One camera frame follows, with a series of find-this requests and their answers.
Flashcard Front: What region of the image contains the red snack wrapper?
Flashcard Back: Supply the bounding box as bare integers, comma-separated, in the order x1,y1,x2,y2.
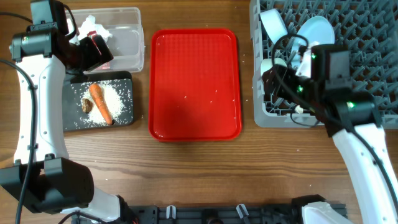
87,31,114,70

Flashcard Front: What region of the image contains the mint green bowl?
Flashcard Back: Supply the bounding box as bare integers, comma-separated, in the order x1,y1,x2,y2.
261,58,287,75

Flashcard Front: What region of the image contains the white napkin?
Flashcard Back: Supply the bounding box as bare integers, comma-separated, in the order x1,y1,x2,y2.
69,12,114,45

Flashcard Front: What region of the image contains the orange carrot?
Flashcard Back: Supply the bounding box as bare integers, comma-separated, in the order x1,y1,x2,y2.
89,83,113,125

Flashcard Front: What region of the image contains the brown food scrap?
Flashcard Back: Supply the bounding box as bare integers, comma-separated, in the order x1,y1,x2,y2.
81,98,93,114

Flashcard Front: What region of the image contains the white rice pile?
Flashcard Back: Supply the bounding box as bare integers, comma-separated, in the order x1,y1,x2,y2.
70,78,134,129

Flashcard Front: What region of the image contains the light blue bowl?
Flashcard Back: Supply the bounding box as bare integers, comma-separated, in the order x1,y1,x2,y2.
260,9,288,44

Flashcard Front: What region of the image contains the light blue plate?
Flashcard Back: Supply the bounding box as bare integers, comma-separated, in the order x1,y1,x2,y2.
291,16,335,68

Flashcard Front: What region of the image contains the white plastic spoon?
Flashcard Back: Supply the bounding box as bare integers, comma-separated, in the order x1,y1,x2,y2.
294,105,304,114

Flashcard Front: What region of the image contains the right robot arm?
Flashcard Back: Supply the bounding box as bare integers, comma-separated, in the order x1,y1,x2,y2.
262,44,397,223

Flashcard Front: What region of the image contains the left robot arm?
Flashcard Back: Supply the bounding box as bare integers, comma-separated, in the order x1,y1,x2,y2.
1,1,139,223

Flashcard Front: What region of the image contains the black waste tray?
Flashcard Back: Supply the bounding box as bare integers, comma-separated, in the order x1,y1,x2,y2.
62,71,134,131

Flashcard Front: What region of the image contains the grey dishwasher rack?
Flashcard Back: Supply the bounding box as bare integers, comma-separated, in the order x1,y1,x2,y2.
249,0,397,129

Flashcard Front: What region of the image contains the clear plastic bin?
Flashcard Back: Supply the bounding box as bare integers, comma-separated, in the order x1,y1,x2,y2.
66,7,145,73

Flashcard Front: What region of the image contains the red serving tray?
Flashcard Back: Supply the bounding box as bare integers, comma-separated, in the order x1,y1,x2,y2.
148,28,243,142

